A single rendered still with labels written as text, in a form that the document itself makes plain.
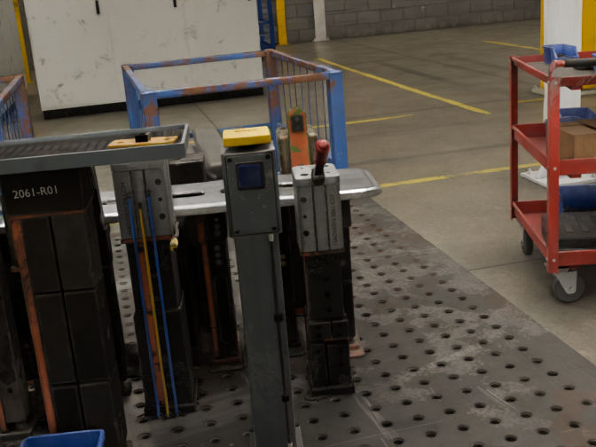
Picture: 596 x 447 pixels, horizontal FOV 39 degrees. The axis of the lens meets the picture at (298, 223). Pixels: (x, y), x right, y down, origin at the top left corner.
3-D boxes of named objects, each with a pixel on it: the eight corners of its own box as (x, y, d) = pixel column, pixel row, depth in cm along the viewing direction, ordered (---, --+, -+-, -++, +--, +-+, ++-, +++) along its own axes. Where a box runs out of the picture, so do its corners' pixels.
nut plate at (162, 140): (178, 137, 110) (177, 129, 110) (173, 144, 106) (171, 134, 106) (114, 142, 111) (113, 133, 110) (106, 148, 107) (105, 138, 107)
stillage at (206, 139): (145, 241, 460) (120, 64, 432) (287, 220, 478) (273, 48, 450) (170, 325, 348) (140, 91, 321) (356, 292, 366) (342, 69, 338)
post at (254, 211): (300, 427, 128) (274, 138, 115) (304, 455, 120) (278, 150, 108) (249, 434, 127) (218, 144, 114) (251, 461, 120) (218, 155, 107)
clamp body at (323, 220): (354, 364, 146) (341, 160, 136) (364, 396, 135) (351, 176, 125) (298, 371, 145) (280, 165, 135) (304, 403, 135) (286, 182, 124)
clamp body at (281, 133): (329, 289, 181) (317, 120, 171) (338, 316, 167) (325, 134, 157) (279, 294, 181) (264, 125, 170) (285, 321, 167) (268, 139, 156)
